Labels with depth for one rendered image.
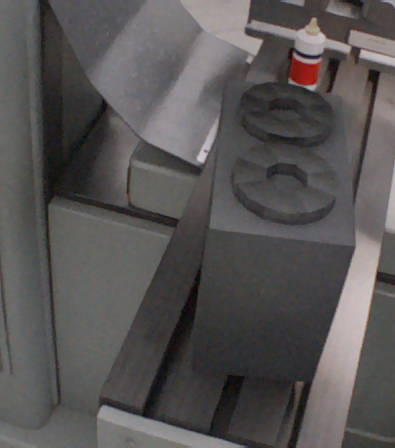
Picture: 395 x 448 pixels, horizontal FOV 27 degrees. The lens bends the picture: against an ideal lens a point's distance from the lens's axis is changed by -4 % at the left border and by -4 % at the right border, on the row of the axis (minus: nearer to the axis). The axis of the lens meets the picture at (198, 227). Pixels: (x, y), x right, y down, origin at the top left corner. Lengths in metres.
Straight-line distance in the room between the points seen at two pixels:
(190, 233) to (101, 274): 0.44
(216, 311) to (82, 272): 0.65
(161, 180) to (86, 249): 0.20
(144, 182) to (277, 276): 0.54
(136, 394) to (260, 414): 0.12
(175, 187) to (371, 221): 0.33
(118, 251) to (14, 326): 0.26
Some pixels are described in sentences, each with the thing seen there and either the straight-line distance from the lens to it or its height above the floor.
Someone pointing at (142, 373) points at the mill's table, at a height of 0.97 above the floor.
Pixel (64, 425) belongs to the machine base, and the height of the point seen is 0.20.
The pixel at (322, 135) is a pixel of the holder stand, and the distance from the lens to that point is 0.76.
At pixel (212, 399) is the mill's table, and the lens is 0.78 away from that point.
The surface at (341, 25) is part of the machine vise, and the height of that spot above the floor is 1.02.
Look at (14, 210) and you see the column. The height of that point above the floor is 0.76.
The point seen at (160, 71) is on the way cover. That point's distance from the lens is 1.23.
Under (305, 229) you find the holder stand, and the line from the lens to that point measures 0.67.
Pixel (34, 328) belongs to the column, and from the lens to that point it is 1.46.
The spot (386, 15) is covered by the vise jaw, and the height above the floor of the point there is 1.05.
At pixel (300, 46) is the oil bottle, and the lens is 1.14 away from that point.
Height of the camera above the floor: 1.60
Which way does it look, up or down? 43 degrees down
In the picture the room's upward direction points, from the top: 7 degrees clockwise
